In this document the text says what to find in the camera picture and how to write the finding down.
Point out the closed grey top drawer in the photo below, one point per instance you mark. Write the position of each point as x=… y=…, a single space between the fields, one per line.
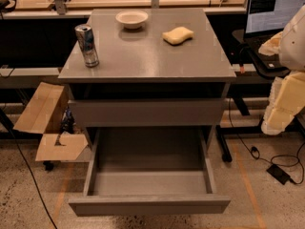
x=156 y=112

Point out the yellow sponge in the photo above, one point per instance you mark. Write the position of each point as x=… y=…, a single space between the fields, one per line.
x=177 y=35

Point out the open cardboard box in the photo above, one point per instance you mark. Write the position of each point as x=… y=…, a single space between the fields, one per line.
x=43 y=115

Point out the open grey middle drawer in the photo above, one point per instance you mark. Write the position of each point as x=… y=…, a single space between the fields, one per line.
x=149 y=171

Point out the grey drawer cabinet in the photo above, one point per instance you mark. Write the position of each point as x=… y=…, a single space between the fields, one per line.
x=141 y=65

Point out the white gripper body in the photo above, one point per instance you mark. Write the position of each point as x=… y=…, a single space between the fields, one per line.
x=294 y=45

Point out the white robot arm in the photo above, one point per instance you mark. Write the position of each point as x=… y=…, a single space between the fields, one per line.
x=292 y=46

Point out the silver redbull can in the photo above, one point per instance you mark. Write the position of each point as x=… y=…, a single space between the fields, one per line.
x=85 y=40

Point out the black laptop stand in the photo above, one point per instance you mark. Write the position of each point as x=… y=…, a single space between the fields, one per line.
x=254 y=83

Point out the black headphones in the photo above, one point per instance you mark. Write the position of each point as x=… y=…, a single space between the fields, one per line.
x=7 y=5

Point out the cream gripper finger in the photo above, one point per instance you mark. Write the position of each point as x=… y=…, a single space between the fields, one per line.
x=271 y=46

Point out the white ceramic bowl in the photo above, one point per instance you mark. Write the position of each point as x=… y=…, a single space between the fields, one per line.
x=132 y=19

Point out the black laptop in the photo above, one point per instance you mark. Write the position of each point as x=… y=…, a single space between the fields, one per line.
x=264 y=19

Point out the black power adapter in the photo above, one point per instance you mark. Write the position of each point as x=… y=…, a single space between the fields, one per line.
x=279 y=174

